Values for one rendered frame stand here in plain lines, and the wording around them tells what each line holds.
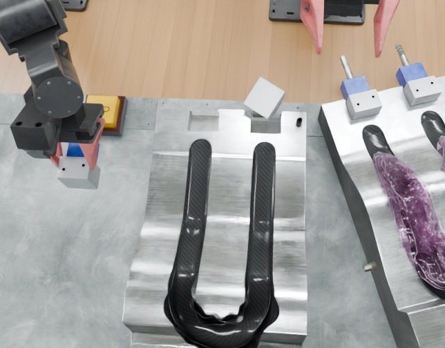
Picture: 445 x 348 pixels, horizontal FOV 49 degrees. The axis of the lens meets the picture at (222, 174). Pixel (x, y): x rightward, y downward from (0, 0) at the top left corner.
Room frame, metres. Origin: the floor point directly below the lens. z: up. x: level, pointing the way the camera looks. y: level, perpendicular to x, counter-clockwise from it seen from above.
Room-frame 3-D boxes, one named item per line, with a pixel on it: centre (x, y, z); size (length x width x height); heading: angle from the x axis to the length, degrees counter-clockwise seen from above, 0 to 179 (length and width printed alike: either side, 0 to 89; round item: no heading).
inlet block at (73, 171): (0.37, 0.22, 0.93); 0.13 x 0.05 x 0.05; 168
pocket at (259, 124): (0.39, -0.09, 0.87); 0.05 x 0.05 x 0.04; 78
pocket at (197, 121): (0.41, 0.02, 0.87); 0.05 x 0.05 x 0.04; 78
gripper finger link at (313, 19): (0.35, -0.15, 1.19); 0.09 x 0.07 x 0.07; 166
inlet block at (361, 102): (0.45, -0.26, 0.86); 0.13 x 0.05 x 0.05; 5
